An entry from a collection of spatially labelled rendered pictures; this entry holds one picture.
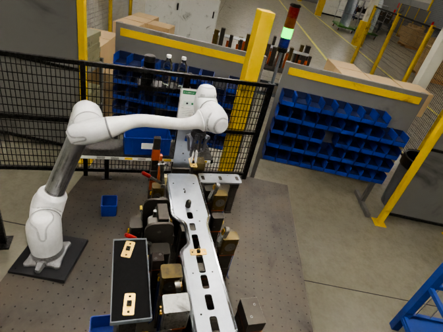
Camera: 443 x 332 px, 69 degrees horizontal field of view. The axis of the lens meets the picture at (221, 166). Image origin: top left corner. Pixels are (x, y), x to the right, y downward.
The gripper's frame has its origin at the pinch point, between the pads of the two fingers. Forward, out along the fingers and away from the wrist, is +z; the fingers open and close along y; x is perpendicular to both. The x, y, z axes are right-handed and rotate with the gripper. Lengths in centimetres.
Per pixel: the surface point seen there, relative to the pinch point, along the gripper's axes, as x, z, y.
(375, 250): 29, 129, 224
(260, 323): -84, 25, 18
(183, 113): 59, 3, 3
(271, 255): -24, 59, 57
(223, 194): -3.4, 24.6, 21.6
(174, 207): -9.3, 29.1, -8.3
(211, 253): -44, 29, 6
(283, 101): 129, 14, 117
